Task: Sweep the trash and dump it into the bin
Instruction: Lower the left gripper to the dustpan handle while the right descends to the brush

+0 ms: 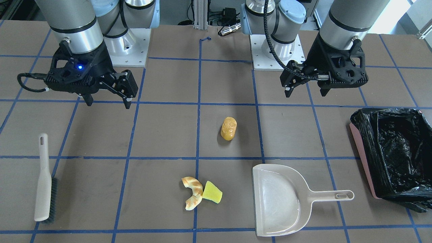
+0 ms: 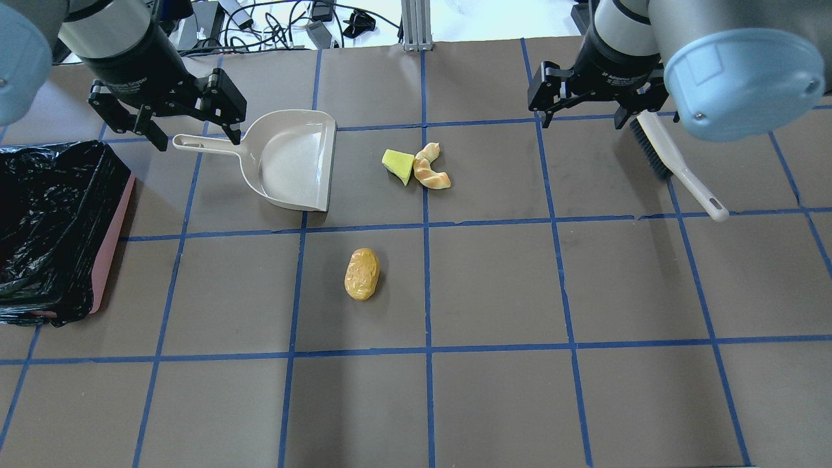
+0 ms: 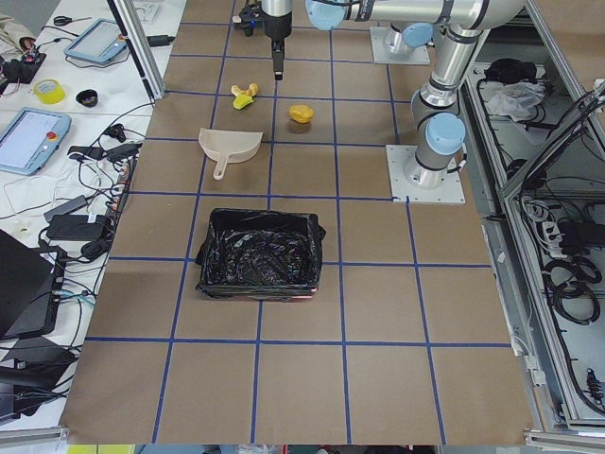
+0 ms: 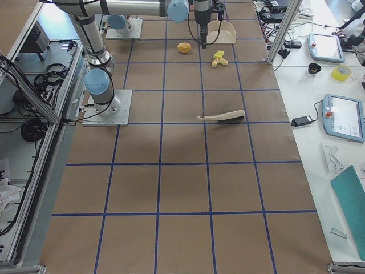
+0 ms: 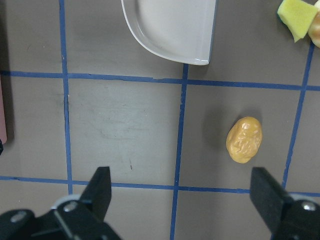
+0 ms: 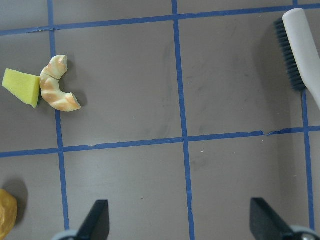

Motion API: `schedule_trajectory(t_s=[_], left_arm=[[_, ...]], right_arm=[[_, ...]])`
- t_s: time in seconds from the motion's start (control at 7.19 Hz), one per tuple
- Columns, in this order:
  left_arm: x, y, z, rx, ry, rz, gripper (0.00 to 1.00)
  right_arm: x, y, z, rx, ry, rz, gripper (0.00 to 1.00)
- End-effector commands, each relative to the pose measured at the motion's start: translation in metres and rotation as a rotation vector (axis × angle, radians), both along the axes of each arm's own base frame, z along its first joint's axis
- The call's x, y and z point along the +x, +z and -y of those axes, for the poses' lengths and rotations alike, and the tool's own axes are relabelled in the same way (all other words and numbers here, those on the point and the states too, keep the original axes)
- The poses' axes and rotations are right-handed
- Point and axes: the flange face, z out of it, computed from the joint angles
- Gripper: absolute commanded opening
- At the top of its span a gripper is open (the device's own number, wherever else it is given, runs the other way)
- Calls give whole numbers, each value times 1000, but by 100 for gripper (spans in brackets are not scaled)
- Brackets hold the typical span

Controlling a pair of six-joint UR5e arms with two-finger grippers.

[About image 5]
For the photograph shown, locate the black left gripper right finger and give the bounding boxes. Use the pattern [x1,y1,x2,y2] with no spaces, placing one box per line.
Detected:
[249,167,320,240]

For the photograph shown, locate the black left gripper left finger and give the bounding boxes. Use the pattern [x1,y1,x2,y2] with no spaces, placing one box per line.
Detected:
[53,166,112,240]

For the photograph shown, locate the yellow toy potato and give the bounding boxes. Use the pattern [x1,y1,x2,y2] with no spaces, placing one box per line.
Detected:
[225,116,263,164]

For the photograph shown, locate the toy croissant bread piece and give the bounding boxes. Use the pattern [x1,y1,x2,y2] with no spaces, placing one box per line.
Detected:
[308,11,320,48]

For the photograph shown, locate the yellow sponge wedge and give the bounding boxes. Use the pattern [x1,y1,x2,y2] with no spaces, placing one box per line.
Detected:
[277,0,319,43]

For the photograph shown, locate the pink bin with black liner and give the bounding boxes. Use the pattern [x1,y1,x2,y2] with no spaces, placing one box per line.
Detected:
[0,82,8,145]

